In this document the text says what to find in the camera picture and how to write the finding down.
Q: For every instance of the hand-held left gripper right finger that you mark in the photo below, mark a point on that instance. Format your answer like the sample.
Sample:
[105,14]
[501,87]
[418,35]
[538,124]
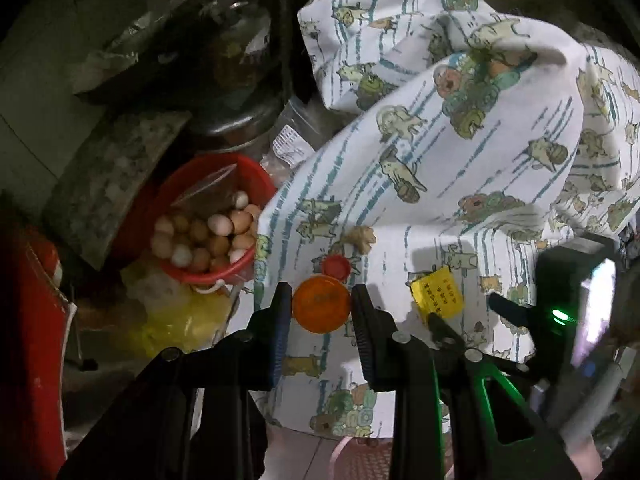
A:
[364,337]

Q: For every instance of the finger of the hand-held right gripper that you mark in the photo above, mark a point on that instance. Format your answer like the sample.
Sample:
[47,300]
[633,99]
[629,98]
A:
[517,312]
[445,332]

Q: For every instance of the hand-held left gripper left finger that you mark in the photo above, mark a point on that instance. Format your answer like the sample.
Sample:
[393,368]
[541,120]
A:
[281,327]

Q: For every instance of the yellow paper wrapper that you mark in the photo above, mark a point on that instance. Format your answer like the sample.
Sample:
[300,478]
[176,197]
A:
[437,294]

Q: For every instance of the orange plastic bottle cap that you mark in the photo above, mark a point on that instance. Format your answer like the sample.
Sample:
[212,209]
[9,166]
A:
[320,305]

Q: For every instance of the pink plastic basket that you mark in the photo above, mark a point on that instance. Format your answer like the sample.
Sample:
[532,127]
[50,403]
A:
[365,460]

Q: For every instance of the small red bottle cap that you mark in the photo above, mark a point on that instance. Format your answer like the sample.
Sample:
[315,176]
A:
[336,266]

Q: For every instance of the yellow plastic bag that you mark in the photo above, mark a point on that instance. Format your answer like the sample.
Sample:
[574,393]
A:
[185,320]

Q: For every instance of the ginger piece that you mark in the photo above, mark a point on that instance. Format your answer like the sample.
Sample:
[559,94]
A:
[362,237]

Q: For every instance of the pile of eggs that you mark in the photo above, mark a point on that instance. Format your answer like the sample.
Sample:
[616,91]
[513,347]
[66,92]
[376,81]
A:
[210,240]

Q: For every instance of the red bowl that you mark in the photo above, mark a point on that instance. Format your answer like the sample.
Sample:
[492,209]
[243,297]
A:
[210,220]

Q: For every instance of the clear labelled plastic bag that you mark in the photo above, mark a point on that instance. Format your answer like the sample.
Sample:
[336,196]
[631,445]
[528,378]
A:
[292,140]

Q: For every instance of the printed animal pattern cloth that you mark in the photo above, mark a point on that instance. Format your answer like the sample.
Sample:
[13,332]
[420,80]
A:
[450,135]

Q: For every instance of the grey stone slab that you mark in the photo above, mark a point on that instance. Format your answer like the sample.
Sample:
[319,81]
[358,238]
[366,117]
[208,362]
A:
[110,185]

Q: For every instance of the red cardboard box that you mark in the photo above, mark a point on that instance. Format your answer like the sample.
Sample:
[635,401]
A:
[30,360]

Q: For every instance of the crumpled dark plastic bag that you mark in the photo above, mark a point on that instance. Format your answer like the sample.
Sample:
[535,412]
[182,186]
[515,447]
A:
[145,45]

